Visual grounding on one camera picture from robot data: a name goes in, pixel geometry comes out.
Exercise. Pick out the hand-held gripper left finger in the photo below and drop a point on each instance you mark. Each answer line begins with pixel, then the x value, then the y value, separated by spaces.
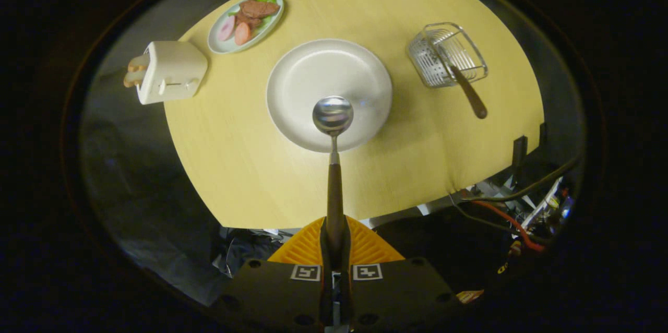
pixel 276 296

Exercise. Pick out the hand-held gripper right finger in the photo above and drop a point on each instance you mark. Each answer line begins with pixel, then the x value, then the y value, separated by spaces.
pixel 402 296

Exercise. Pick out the black bag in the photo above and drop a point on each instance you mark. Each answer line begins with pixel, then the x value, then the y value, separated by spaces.
pixel 245 249

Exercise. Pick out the black backdrop cloth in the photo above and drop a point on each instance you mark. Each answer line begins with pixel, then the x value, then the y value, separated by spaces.
pixel 146 192

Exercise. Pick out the pile of electronic equipment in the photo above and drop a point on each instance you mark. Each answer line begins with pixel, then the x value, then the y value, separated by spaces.
pixel 548 207

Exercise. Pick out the black table clamp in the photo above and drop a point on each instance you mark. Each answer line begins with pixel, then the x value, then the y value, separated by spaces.
pixel 543 133
pixel 520 150

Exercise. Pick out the large white plate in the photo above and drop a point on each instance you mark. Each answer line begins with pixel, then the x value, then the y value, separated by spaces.
pixel 313 72

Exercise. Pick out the cream toaster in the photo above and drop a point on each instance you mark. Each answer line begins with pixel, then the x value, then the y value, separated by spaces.
pixel 172 67

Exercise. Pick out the pale green food plate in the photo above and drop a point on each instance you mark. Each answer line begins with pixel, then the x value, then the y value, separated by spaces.
pixel 218 47

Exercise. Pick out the toast slice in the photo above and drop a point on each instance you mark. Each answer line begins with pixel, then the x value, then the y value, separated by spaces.
pixel 133 79
pixel 138 63

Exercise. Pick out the red sausage slice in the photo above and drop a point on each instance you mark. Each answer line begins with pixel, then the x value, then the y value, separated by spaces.
pixel 242 34

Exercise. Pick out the pink ham slice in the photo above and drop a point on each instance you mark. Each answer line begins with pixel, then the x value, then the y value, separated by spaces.
pixel 226 28

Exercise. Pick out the small brown meat piece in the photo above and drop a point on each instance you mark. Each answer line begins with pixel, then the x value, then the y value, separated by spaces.
pixel 249 21

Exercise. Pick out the large brown meat slice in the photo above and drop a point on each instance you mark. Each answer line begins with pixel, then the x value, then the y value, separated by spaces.
pixel 259 8

